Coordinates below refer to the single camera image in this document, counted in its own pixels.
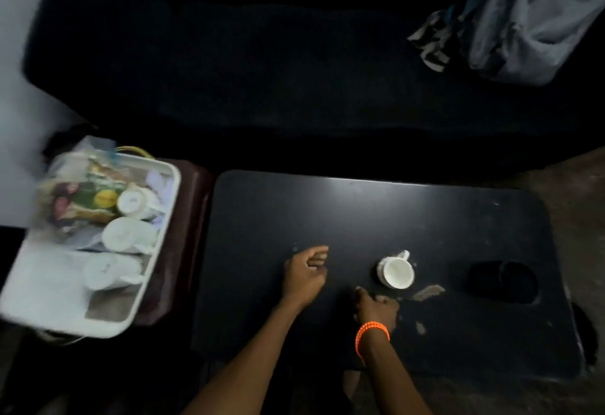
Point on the maroon plastic stool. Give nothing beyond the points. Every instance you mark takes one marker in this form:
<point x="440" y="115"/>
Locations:
<point x="182" y="239"/>

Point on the person's left fingers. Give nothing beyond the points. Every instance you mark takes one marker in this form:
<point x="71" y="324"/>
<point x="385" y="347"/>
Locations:
<point x="317" y="254"/>

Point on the person's right thumb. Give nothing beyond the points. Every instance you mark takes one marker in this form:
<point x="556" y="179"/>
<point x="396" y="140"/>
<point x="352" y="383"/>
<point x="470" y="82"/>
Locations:
<point x="359" y="297"/>

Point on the white plastic tray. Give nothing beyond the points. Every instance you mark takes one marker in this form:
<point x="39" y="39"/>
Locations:
<point x="42" y="287"/>

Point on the person's left hand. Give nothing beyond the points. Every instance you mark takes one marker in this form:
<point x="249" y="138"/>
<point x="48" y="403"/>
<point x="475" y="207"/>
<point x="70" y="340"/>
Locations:
<point x="302" y="280"/>

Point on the clear plastic bag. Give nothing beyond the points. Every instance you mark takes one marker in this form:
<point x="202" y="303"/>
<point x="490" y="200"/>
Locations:
<point x="66" y="166"/>

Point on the person's right forearm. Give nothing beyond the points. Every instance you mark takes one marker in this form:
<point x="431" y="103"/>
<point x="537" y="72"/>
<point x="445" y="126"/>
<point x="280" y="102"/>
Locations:
<point x="392" y="377"/>

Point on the black sofa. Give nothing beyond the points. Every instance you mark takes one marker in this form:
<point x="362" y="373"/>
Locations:
<point x="283" y="64"/>

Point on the person's right hand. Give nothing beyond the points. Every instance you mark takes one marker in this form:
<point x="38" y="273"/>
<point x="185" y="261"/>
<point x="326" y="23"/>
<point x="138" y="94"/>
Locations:
<point x="376" y="311"/>

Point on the person's left forearm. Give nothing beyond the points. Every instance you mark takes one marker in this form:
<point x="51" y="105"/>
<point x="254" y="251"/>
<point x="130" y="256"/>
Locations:
<point x="255" y="358"/>

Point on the grey backpack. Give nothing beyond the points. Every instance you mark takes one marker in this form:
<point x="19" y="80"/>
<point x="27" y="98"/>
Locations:
<point x="529" y="17"/>

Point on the white ceramic cup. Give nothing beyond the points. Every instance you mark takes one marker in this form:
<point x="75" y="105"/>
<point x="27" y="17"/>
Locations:
<point x="134" y="202"/>
<point x="111" y="270"/>
<point x="127" y="235"/>
<point x="397" y="272"/>

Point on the green snack packet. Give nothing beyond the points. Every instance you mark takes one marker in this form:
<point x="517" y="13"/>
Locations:
<point x="90" y="194"/>

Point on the black and white patterned cloth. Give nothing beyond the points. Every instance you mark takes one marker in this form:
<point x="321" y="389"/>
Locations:
<point x="432" y="41"/>

